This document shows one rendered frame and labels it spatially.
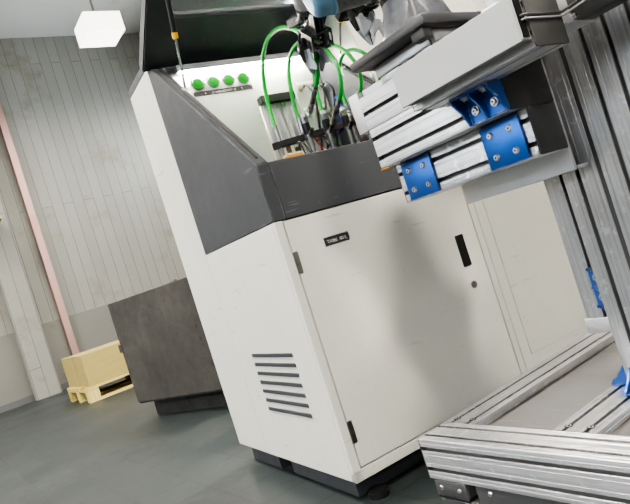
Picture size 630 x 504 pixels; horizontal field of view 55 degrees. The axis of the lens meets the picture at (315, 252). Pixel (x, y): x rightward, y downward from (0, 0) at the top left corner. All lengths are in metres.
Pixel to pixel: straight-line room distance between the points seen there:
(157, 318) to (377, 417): 2.20
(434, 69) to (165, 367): 2.97
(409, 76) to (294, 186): 0.63
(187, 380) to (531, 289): 2.18
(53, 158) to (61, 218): 0.84
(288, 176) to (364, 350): 0.52
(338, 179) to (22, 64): 8.09
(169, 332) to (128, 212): 5.62
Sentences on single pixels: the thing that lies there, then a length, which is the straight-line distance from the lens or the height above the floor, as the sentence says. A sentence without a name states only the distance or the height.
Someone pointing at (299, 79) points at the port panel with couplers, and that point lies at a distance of 2.42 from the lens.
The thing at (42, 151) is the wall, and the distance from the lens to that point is 9.11.
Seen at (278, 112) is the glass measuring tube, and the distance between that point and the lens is 2.29.
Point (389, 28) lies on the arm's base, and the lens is 1.31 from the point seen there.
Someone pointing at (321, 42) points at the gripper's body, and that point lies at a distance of 1.84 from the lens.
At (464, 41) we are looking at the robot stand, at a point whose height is 0.93.
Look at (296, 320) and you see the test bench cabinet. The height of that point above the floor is 0.52.
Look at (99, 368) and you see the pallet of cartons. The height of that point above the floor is 0.28.
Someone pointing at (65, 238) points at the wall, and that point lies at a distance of 8.85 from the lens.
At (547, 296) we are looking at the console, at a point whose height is 0.31.
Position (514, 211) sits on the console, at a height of 0.61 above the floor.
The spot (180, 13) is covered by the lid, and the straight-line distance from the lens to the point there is 2.19.
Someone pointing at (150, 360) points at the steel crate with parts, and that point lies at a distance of 3.86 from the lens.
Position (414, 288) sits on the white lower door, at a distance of 1.79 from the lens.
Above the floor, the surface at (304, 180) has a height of 0.88.
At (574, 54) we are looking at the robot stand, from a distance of 1.29.
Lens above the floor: 0.68
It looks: level
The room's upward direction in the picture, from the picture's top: 18 degrees counter-clockwise
